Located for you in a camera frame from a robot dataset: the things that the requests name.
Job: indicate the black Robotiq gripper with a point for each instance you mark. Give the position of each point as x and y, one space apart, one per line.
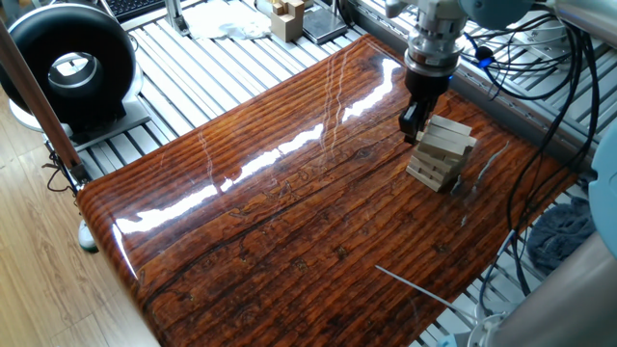
426 87

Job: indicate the wooden Jenga block tower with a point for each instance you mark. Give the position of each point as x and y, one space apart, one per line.
436 161

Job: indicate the silver UR5 robot arm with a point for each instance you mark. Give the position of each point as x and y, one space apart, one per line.
501 12

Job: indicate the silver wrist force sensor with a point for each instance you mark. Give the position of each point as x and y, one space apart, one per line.
434 50

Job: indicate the dark grey flat scale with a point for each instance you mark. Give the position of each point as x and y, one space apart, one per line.
323 24

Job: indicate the wooden block puzzle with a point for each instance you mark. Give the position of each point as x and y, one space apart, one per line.
287 26

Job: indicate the glossy wood grain table cover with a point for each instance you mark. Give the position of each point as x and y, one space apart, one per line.
289 217

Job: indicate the grey blue towel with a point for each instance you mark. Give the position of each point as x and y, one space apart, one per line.
559 236

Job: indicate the white cloth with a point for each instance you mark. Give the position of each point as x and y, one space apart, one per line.
222 21

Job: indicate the black keyboard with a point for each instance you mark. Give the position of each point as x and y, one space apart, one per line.
135 7

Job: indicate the white rounded foot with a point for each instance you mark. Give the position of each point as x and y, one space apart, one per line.
87 236

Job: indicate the grey aluminium edge rail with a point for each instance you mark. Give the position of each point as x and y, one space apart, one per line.
506 113

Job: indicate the short aluminium post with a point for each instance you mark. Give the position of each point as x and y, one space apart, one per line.
176 17

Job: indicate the brown post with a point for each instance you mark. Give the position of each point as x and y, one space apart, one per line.
36 103

